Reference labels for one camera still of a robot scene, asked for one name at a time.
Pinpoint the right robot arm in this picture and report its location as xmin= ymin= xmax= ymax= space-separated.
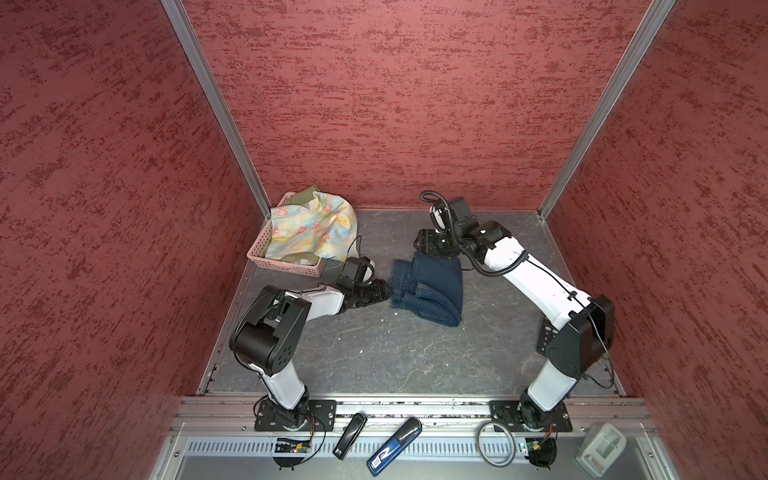
xmin=414 ymin=221 xmax=615 ymax=431

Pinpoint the aluminium front rail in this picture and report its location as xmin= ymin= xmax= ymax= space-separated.
xmin=151 ymin=395 xmax=678 ymax=479

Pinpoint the right aluminium corner post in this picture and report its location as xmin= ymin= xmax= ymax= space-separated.
xmin=538 ymin=0 xmax=676 ymax=223

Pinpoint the blue denim skirt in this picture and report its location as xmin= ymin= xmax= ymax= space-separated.
xmin=390 ymin=252 xmax=463 ymax=327

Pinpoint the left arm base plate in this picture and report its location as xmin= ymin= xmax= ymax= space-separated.
xmin=254 ymin=399 xmax=337 ymax=432

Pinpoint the black calculator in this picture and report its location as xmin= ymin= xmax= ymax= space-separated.
xmin=536 ymin=316 xmax=558 ymax=356

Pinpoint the blue black handheld device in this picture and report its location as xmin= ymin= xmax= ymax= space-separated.
xmin=366 ymin=417 xmax=422 ymax=477

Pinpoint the pastel floral skirt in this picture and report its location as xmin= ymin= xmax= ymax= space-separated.
xmin=265 ymin=191 xmax=358 ymax=263

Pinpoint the circuit board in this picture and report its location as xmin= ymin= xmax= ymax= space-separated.
xmin=272 ymin=437 xmax=313 ymax=470
xmin=526 ymin=438 xmax=558 ymax=470

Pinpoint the left aluminium corner post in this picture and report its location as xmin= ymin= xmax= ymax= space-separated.
xmin=161 ymin=0 xmax=271 ymax=219

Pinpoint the right circuit board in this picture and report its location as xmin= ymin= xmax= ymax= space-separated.
xmin=526 ymin=438 xmax=558 ymax=470

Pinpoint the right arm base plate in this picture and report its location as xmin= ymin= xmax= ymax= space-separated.
xmin=488 ymin=400 xmax=573 ymax=434

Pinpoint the pink plastic basket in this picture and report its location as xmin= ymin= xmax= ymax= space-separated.
xmin=247 ymin=192 xmax=326 ymax=278

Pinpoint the left circuit board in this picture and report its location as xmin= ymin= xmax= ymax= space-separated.
xmin=272 ymin=437 xmax=313 ymax=470

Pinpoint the aluminium corner post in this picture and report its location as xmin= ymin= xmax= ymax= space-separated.
xmin=161 ymin=0 xmax=271 ymax=219
xmin=538 ymin=0 xmax=676 ymax=223

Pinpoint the olive green garment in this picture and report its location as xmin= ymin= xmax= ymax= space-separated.
xmin=285 ymin=185 xmax=320 ymax=206

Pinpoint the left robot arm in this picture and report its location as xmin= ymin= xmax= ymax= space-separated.
xmin=229 ymin=279 xmax=392 ymax=431

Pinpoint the grey coiled cable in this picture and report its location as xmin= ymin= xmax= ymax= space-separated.
xmin=476 ymin=419 xmax=517 ymax=469

